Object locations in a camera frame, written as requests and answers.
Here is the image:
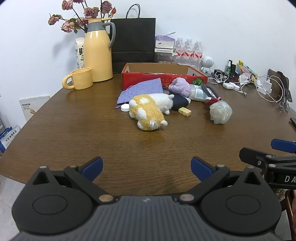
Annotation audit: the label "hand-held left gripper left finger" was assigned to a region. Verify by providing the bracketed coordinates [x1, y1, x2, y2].
[28, 156, 119, 205]

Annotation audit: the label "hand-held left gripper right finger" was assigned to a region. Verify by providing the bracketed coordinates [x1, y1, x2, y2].
[177, 156, 266, 205]

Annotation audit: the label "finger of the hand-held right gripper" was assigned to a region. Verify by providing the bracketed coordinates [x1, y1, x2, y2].
[271, 138, 296, 154]
[239, 147, 296, 189]

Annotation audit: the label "navy blue pouch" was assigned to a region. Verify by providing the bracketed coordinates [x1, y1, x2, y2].
[170, 94, 191, 112]

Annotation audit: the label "black cable bundle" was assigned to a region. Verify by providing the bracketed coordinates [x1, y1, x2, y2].
[201, 84, 219, 99]

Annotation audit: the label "yellow white plush toy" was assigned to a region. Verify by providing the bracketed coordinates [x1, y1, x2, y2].
[129, 93, 175, 131]

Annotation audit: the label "purple fluffy cloth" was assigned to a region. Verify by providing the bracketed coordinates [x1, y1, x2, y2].
[168, 77, 192, 97]

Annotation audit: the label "purple knitted cloth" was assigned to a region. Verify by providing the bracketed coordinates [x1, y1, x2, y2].
[115, 78, 163, 109]

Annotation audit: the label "red cardboard box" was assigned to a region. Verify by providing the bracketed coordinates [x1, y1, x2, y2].
[122, 62, 208, 91]

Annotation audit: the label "eyeglasses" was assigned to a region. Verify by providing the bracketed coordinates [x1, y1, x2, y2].
[276, 100, 289, 113]

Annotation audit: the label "white charger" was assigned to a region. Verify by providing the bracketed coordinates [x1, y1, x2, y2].
[257, 79, 273, 95]

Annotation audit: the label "wooden chair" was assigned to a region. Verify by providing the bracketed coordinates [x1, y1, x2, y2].
[275, 188, 296, 239]

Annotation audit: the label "red black fabric item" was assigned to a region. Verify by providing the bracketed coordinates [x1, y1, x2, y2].
[205, 97, 222, 106]

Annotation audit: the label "brown leather stand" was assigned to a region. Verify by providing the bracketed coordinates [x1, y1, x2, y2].
[268, 68, 290, 102]

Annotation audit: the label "colourful snack packets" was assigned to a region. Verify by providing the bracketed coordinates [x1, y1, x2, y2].
[238, 60, 258, 78]

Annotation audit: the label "white sign board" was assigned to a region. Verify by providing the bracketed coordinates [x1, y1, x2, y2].
[19, 95, 51, 122]

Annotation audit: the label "blue white booklets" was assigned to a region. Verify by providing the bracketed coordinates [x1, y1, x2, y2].
[0, 125, 21, 154]

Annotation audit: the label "yellow mug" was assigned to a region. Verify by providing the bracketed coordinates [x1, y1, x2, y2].
[62, 68, 93, 90]

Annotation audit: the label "white robot toy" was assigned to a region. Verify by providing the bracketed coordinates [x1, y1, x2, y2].
[200, 56, 215, 74]

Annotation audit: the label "yellow thermos jug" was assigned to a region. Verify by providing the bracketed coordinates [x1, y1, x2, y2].
[83, 18, 116, 82]

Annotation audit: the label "clear snack container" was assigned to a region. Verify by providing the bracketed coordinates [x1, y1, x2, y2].
[155, 52, 177, 64]

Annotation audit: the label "white milk carton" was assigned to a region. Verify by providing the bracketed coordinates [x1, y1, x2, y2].
[74, 37, 86, 69]

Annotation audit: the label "purple white tissue pack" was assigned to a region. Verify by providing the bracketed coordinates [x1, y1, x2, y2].
[154, 35, 175, 53]

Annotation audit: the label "black paper bag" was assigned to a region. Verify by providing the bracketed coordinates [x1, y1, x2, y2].
[110, 4, 156, 75]

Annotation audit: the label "dried pink roses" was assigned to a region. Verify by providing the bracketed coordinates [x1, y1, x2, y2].
[48, 0, 116, 34]

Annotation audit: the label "white charging cable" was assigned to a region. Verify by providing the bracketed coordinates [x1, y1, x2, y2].
[240, 75, 285, 103]

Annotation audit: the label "tangled white cables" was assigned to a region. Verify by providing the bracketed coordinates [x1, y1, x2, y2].
[207, 72, 229, 83]

